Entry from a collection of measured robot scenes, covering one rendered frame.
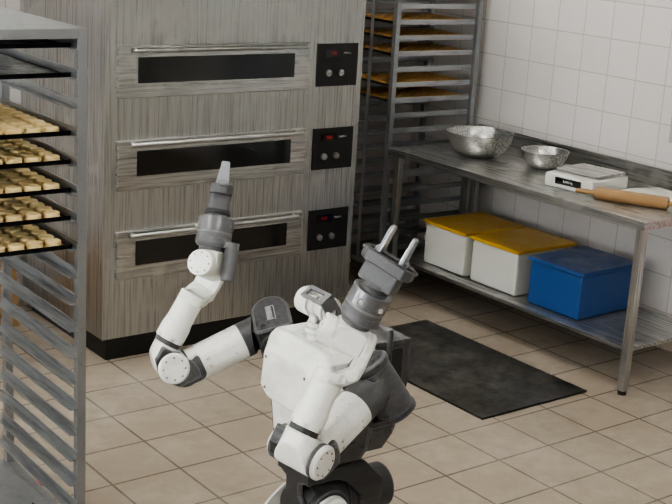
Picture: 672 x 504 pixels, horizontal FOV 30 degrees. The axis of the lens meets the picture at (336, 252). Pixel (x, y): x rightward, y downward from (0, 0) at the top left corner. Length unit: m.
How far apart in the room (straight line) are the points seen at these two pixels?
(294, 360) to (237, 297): 3.62
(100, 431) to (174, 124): 1.55
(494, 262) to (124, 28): 2.41
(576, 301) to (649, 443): 1.06
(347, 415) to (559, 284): 3.97
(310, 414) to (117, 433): 2.93
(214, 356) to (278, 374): 0.21
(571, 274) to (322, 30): 1.78
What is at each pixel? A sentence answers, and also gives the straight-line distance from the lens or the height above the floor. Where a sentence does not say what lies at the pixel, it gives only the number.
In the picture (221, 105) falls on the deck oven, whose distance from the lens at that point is 6.22.
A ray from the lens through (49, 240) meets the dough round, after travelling 4.06.
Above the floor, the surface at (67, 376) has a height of 0.68.
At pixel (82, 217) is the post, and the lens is 4.01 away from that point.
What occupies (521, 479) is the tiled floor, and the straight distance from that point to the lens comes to 5.27.
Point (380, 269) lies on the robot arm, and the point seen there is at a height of 1.51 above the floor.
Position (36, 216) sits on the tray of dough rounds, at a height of 1.24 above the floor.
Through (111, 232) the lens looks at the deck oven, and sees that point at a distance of 6.05.
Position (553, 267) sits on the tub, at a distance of 6.60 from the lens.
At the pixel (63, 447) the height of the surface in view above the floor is 0.41.
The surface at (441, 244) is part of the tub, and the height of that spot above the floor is 0.37.
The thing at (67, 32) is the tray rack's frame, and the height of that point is 1.81.
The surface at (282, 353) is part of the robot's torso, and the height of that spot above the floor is 1.20.
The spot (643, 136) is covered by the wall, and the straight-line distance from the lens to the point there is 6.98.
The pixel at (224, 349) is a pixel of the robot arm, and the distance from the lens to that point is 3.11.
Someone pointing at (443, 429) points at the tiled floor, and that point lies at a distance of 5.66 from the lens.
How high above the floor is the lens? 2.23
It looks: 16 degrees down
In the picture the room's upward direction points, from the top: 3 degrees clockwise
